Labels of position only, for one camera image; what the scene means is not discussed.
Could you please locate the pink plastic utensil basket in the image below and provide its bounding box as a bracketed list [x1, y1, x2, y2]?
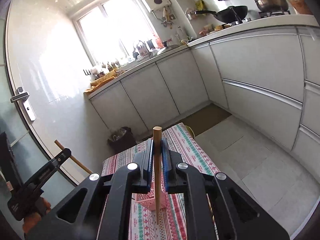
[132, 190, 167, 211]

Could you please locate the kitchen window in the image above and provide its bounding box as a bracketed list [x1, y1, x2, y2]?
[75, 0, 159, 64]

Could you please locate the yellow cloth on counter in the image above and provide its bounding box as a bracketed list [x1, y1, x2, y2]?
[84, 70, 118, 94]

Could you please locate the person's left hand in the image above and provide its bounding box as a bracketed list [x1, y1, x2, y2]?
[22, 197, 51, 235]

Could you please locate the black trash bin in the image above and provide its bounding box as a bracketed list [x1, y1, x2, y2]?
[107, 126, 137, 154]

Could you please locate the silver door handle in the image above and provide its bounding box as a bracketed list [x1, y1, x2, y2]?
[10, 87, 36, 122]

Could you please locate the patterned striped tablecloth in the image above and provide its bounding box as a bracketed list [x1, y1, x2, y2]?
[101, 122, 221, 240]

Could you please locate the brown floor mat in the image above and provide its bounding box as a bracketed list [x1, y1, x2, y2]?
[181, 104, 231, 136]

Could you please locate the black wok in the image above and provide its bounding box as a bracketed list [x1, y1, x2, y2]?
[195, 5, 248, 23]

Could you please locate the bamboo chopstick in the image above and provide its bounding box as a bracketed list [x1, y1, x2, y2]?
[54, 140, 92, 174]
[153, 126, 162, 224]

